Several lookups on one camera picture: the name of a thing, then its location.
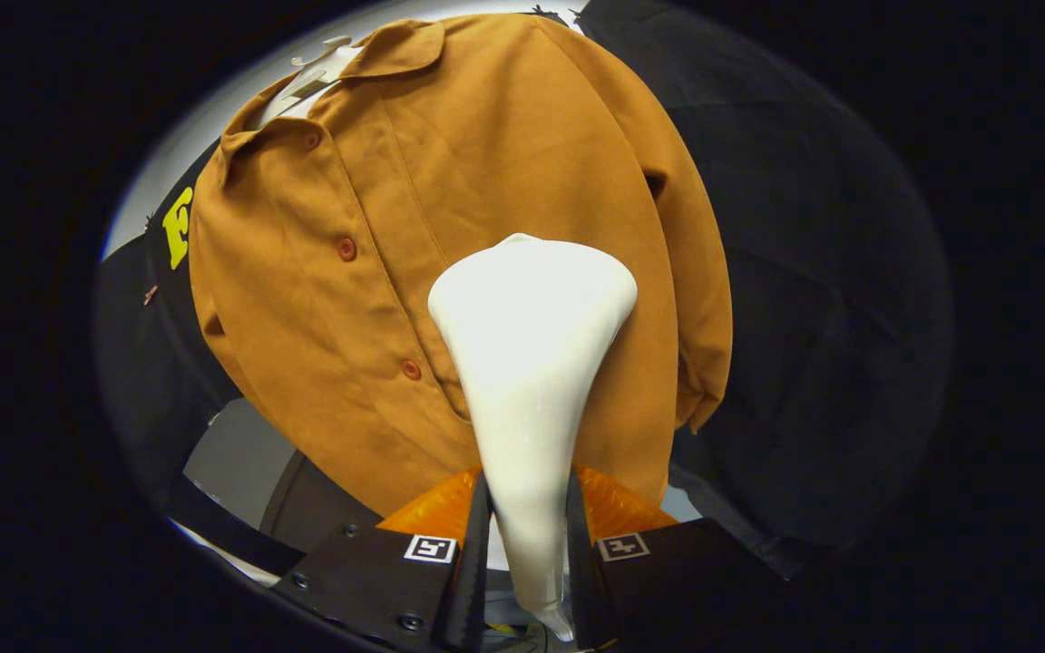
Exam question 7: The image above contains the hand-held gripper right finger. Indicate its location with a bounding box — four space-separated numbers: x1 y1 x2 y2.
563 465 791 652

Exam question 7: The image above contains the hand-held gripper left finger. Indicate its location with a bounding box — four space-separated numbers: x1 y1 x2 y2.
273 467 493 653

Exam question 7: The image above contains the white garment steamer head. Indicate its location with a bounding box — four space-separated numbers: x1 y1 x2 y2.
427 233 640 627

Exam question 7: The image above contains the orange button-up shirt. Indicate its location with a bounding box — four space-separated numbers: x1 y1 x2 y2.
189 13 734 518

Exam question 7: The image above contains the grey cabinet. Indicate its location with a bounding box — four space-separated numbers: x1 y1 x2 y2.
182 397 383 556

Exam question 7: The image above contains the black backdrop cloth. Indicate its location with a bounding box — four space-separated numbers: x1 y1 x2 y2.
96 0 954 581

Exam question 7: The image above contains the white mannequin torso hanger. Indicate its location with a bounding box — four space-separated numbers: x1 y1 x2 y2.
246 34 365 128

